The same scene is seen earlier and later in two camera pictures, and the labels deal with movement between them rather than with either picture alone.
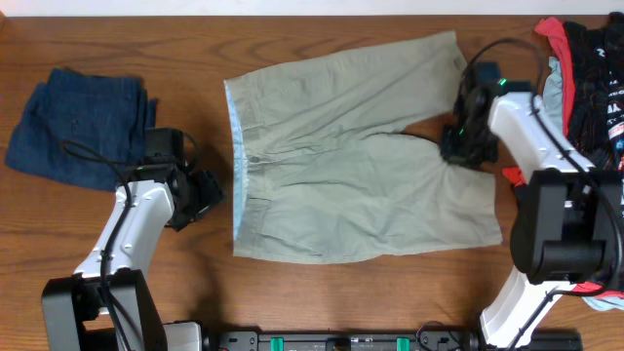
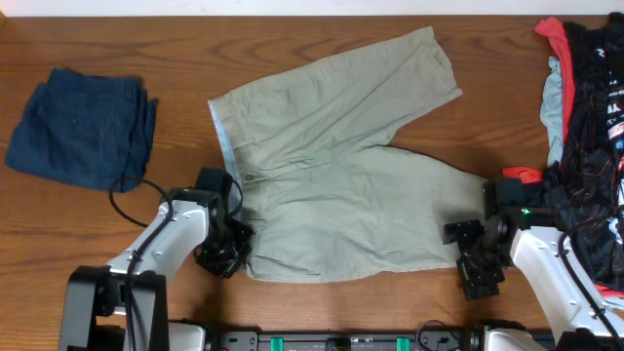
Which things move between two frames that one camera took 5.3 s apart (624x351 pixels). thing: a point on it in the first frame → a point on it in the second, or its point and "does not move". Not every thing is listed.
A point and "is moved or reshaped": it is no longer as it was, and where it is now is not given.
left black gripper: x=213 y=193 → x=230 y=262
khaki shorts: x=321 y=169 is moved or reshaped
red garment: x=556 y=29 does not move
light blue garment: x=553 y=96 does not move
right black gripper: x=451 y=150 → x=476 y=283
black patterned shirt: x=598 y=104 does not move
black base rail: x=217 y=338 does not move
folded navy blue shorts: x=85 y=130 does not move
